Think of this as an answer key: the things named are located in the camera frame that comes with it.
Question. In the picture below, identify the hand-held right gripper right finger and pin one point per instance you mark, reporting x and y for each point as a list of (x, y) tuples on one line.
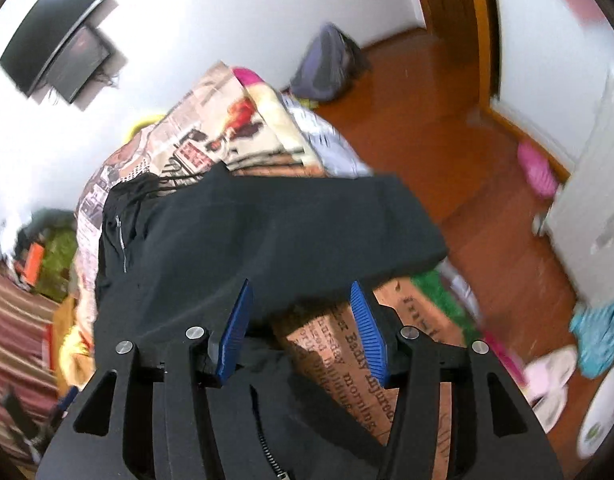
[(369, 335)]

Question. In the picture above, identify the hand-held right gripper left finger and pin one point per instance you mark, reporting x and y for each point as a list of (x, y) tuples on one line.
[(234, 330)]

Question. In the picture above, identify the black garment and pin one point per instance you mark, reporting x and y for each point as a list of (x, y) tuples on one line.
[(287, 240)]

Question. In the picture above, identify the pile of dark clothes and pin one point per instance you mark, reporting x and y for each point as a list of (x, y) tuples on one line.
[(47, 222)]

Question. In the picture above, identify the striped curtain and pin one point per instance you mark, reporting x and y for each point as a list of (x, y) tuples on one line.
[(17, 340)]

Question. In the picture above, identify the green fuzzy cloth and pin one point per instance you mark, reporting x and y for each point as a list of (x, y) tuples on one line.
[(452, 300)]

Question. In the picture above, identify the yellow cloth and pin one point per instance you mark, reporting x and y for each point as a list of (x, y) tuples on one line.
[(74, 345)]

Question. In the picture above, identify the orange box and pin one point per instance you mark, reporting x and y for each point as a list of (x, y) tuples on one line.
[(31, 265)]

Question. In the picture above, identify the green box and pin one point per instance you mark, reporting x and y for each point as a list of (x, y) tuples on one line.
[(59, 265)]

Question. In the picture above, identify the white pink slippers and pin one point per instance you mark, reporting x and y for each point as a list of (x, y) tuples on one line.
[(552, 380)]

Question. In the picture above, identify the white patterned sheet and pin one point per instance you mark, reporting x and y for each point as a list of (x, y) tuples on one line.
[(327, 140)]

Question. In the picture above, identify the newspaper print blanket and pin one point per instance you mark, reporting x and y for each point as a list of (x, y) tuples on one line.
[(202, 125)]

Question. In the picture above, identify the yellow pillow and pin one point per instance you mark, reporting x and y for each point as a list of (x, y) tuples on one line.
[(144, 124)]

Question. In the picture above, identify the teal cloth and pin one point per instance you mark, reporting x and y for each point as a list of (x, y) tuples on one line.
[(602, 340)]

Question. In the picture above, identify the pink slipper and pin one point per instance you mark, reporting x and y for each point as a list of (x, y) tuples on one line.
[(537, 170)]

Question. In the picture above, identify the white round fan base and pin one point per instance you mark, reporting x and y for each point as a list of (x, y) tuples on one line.
[(607, 420)]

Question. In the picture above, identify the pink cloth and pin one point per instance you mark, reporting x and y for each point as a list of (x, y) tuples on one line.
[(249, 76)]

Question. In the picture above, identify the white cabinet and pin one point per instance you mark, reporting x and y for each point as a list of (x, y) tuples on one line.
[(597, 200)]

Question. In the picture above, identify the purple grey backpack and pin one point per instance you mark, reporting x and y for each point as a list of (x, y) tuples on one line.
[(324, 62)]

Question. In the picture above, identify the wooden door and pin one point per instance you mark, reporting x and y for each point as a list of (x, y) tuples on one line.
[(449, 5)]

